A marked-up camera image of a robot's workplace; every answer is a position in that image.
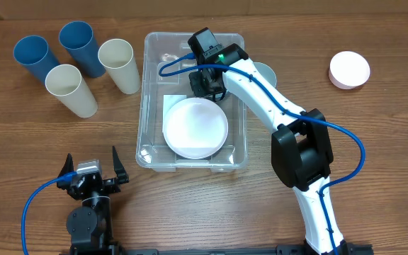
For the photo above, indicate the grey small bowl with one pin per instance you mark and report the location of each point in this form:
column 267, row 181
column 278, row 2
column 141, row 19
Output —
column 268, row 74

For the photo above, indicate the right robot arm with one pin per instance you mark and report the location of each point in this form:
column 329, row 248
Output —
column 301, row 151

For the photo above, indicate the blue cup rear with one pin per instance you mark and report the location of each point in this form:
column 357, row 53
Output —
column 77, row 37

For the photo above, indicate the clear plastic storage bin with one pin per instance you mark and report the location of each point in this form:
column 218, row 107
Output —
column 152, row 152

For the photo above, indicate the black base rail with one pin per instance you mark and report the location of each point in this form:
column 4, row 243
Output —
column 286, row 249

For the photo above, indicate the blue cup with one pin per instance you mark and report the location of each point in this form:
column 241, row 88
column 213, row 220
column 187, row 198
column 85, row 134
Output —
column 34, row 53
column 77, row 37

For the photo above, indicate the beige cup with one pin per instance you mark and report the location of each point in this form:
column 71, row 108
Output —
column 66, row 84
column 118, row 58

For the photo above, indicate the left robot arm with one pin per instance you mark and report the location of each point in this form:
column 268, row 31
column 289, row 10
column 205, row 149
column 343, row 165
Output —
column 90, row 225

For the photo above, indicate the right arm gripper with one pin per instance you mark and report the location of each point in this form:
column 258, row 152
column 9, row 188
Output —
column 199, row 88

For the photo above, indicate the pink small bowl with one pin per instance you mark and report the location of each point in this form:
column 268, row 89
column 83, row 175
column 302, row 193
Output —
column 348, row 70

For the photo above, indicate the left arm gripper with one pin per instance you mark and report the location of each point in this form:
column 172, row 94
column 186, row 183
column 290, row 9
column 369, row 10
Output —
column 113, row 184

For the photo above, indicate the pink plate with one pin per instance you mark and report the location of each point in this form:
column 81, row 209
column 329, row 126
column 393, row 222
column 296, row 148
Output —
column 195, row 128

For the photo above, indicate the blue cup far left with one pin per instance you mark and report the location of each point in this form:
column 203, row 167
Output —
column 34, row 53

